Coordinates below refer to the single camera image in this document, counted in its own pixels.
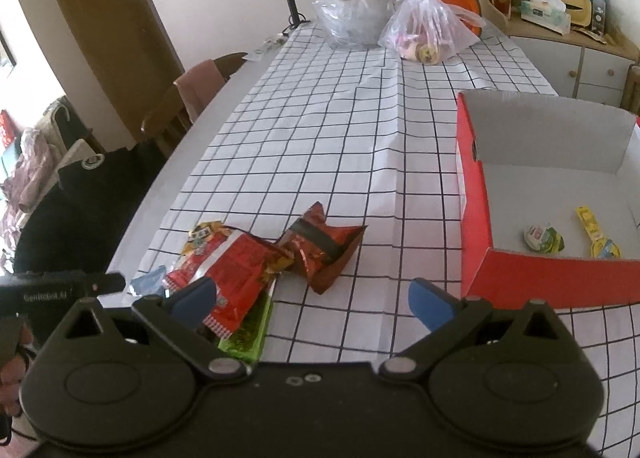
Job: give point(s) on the dark red snack packet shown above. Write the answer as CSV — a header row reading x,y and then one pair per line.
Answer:
x,y
325,258

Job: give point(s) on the green jelly cup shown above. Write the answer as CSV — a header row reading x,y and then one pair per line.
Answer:
x,y
542,238

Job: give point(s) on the red cardboard box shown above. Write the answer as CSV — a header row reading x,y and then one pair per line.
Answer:
x,y
480,268

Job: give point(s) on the blue snack packet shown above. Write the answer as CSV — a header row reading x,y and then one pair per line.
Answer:
x,y
147,283

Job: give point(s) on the pink clothes pile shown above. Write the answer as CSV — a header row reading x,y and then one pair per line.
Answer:
x,y
30,163

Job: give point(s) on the person's left hand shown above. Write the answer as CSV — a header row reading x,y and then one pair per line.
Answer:
x,y
11,380

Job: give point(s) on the large clear plastic bag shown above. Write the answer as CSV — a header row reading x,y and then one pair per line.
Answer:
x,y
350,13

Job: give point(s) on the white green tissue box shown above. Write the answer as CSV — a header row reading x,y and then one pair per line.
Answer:
x,y
542,13

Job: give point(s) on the black garment with round badge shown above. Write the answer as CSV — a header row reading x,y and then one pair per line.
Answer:
x,y
85,208

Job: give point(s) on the yellow stick packet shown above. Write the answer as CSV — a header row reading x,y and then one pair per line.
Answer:
x,y
592,228

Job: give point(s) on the black checkered white tablecloth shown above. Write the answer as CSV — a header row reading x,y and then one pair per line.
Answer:
x,y
325,138

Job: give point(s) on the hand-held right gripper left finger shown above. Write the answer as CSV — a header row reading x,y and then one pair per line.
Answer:
x,y
197,299

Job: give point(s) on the wooden top grey cabinet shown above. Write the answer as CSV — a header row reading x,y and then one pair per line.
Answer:
x,y
600,68

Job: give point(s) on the small clear plastic bag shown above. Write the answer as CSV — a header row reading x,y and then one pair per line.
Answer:
x,y
425,33

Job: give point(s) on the wooden desk organizer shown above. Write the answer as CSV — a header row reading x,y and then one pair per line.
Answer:
x,y
492,21

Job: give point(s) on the yellow tissue holder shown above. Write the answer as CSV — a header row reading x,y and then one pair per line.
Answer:
x,y
575,6

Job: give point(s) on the yellow green snack packet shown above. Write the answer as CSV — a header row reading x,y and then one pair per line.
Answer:
x,y
205,235

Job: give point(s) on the orange and green pouch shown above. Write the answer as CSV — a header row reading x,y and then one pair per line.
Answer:
x,y
460,1

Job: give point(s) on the wooden door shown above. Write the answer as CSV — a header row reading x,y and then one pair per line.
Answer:
x,y
110,38

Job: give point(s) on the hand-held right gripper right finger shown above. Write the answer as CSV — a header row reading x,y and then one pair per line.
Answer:
x,y
429,305

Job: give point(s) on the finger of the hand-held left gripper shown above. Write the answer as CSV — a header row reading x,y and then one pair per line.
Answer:
x,y
107,283

